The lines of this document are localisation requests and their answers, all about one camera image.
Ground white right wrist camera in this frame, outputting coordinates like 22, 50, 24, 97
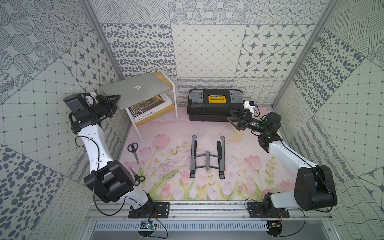
243, 101, 258, 114

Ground aluminium mounting rail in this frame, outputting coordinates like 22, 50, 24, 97
85, 201, 333, 221

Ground green circuit board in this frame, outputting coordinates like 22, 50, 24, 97
140, 221, 157, 231

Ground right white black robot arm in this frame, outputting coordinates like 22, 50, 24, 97
227, 109, 338, 213

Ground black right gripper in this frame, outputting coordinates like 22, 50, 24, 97
227, 108, 267, 135

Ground blue handled scissors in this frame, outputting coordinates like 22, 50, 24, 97
127, 143, 139, 164

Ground black handled scissors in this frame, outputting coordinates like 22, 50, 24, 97
129, 167, 146, 186

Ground black plastic toolbox yellow handle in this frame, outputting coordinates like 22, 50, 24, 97
187, 89, 244, 122

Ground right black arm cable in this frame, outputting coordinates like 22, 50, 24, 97
244, 107, 335, 238

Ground white wooden two-tier shelf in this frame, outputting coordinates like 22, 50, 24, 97
125, 69, 178, 141

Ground grey folding laptop stand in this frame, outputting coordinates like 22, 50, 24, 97
190, 135, 226, 180

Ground pink floral table mat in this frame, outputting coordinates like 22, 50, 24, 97
120, 107, 296, 201

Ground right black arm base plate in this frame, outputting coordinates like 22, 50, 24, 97
246, 201, 290, 219

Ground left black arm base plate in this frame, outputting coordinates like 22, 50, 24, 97
128, 202, 170, 219

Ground silver grey laptop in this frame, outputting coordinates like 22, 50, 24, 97
101, 74, 172, 110

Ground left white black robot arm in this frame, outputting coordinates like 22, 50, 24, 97
64, 93, 157, 218

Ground white Folio book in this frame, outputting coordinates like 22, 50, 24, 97
128, 94, 172, 123

